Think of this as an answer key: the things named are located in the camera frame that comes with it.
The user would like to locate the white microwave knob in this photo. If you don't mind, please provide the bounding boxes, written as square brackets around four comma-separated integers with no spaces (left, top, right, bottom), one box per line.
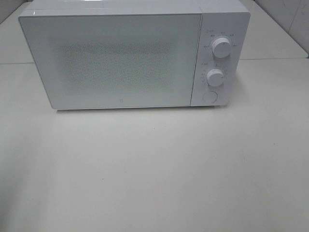
[206,69,225,87]
[211,36,232,58]

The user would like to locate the round white door button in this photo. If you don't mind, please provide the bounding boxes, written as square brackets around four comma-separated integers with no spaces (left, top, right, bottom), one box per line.
[202,91,218,105]

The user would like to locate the white microwave oven body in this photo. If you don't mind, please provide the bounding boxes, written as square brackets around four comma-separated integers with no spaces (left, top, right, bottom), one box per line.
[18,0,251,107]

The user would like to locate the white microwave door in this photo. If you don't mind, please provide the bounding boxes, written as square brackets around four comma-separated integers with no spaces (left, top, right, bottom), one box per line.
[19,14,201,110]

